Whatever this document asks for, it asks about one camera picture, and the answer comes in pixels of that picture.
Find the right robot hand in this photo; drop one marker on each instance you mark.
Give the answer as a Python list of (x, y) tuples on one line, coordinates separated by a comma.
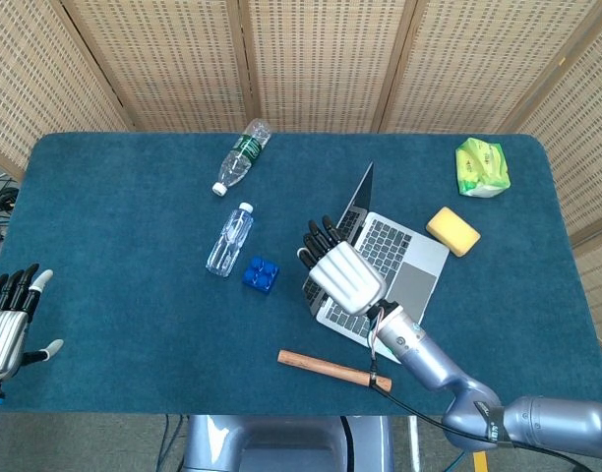
[(347, 277)]

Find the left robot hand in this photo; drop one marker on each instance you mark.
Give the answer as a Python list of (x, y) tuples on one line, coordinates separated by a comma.
[(1, 339)]

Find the silver laptop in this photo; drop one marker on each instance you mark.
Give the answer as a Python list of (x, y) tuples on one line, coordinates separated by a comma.
[(409, 251)]

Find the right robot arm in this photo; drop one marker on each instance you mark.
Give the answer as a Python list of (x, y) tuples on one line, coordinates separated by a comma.
[(429, 359)]

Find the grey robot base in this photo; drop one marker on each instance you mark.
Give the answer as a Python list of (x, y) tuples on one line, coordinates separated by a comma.
[(281, 442)]

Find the blue toy brick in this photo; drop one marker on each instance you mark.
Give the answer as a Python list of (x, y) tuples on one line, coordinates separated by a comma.
[(260, 275)]

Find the wooden stick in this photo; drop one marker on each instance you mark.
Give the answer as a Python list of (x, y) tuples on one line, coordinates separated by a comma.
[(325, 368)]

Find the yellow sponge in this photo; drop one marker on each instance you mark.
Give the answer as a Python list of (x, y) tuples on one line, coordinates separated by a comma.
[(453, 231)]

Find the clear unlabelled water bottle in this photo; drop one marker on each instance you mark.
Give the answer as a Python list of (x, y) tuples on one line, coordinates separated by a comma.
[(229, 241)]

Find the green label plastic bottle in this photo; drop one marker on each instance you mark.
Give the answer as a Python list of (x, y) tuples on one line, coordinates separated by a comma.
[(239, 159)]

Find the blue table mat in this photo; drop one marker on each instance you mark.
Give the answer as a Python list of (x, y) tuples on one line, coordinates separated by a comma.
[(134, 246)]

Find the green tissue pack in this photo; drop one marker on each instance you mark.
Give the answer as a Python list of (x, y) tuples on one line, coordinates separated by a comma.
[(483, 167)]

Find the white table leg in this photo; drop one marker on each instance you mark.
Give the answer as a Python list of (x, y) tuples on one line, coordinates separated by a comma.
[(414, 442)]

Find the bamboo screen panel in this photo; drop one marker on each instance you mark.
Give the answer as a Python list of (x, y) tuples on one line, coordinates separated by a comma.
[(158, 59), (478, 59), (586, 123), (25, 74), (325, 59)]

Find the yellow floor tape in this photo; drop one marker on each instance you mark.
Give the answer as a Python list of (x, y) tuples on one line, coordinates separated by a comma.
[(480, 462)]

